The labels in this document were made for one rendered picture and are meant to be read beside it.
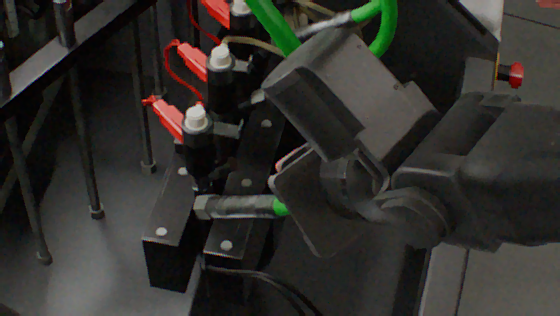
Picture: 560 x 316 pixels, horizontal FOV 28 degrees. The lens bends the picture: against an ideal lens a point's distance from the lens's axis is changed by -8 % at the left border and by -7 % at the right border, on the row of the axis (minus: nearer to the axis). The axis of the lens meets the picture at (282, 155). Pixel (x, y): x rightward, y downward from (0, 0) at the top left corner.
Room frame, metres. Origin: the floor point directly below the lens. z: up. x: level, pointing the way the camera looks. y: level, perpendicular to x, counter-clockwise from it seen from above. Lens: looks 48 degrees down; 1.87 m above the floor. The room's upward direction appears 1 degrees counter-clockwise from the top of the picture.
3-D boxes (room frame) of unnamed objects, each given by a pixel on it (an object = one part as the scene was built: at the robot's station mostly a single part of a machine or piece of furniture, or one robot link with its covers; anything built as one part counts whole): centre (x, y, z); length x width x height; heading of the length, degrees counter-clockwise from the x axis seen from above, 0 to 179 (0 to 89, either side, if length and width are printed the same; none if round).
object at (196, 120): (0.73, 0.07, 1.10); 0.02 x 0.02 x 0.03
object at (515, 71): (1.10, -0.30, 0.80); 0.05 x 0.04 x 0.05; 166
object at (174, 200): (0.85, 0.05, 0.91); 0.34 x 0.10 x 0.15; 166
